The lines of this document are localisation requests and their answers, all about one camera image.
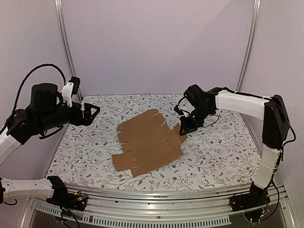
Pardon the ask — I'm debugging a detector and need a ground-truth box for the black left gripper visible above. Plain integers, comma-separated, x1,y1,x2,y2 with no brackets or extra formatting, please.
39,101,100,131

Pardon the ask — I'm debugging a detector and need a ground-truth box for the aluminium corner post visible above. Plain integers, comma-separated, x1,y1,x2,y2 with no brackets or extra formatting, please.
236,0,261,92
54,0,83,100

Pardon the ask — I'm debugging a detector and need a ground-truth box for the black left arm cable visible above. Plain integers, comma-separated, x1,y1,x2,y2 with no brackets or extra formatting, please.
13,63,67,114

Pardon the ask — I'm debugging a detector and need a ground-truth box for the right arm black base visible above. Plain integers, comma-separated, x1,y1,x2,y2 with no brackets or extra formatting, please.
229,183,270,223

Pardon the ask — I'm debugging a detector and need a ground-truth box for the left aluminium corner post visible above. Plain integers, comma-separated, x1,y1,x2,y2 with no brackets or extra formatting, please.
54,0,83,100

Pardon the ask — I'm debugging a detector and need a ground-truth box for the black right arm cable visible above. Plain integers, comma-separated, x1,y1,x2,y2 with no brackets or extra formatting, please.
280,121,297,162

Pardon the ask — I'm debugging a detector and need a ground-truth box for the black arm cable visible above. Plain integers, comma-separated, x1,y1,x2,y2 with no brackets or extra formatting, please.
13,63,67,114
280,121,297,162

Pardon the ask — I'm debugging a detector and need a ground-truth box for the brown cardboard box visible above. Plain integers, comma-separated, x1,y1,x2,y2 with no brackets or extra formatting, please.
112,109,186,177

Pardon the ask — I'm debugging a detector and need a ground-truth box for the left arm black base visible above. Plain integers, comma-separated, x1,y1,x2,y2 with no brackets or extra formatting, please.
46,176,88,211

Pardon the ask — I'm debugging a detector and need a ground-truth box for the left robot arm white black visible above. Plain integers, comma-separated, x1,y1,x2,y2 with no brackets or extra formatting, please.
0,82,100,208

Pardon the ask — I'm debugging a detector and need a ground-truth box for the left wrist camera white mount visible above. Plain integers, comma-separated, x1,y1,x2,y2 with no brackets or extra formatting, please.
61,76,80,107

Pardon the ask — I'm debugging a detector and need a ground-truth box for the aluminium front rail frame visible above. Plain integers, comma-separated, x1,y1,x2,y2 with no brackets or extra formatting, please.
19,182,297,228

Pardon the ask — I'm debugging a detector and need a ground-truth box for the right aluminium corner post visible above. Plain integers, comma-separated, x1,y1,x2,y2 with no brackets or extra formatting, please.
236,0,261,92

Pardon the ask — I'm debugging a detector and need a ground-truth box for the floral patterned table mat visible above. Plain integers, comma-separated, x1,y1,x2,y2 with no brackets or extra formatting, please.
46,94,261,192

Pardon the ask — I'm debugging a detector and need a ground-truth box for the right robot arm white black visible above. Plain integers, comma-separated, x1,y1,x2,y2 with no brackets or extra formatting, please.
174,84,294,207

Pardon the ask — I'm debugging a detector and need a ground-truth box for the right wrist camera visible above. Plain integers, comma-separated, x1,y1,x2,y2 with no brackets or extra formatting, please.
174,105,185,115

